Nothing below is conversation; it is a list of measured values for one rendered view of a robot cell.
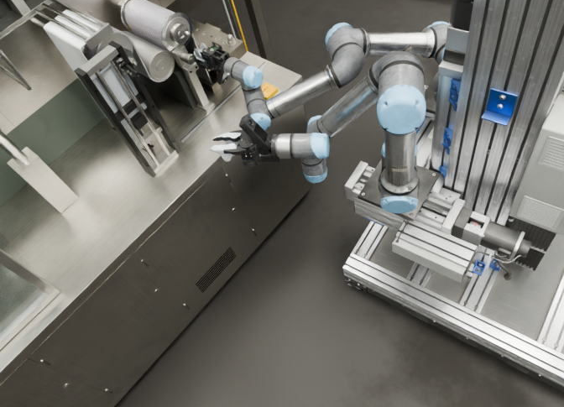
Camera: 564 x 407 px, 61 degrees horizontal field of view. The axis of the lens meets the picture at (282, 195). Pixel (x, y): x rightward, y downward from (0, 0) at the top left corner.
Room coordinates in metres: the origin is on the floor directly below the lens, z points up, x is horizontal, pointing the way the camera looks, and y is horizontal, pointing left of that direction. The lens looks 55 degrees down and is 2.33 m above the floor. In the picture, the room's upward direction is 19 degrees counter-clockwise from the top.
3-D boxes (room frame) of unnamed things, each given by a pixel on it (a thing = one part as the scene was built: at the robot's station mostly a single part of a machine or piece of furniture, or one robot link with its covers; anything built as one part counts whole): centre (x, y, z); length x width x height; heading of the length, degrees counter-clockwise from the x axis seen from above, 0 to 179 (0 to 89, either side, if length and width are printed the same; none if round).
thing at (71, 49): (1.59, 0.54, 1.17); 0.34 x 0.05 x 0.54; 34
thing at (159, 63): (1.68, 0.35, 1.18); 0.26 x 0.12 x 0.12; 34
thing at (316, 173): (0.95, -0.13, 1.12); 0.11 x 0.08 x 0.11; 157
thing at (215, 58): (1.58, 0.07, 1.12); 0.12 x 0.08 x 0.09; 34
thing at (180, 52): (1.59, 0.19, 1.05); 0.06 x 0.05 x 0.31; 34
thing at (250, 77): (1.45, -0.02, 1.11); 0.11 x 0.08 x 0.09; 34
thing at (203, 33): (1.88, 0.12, 1.00); 0.40 x 0.16 x 0.06; 34
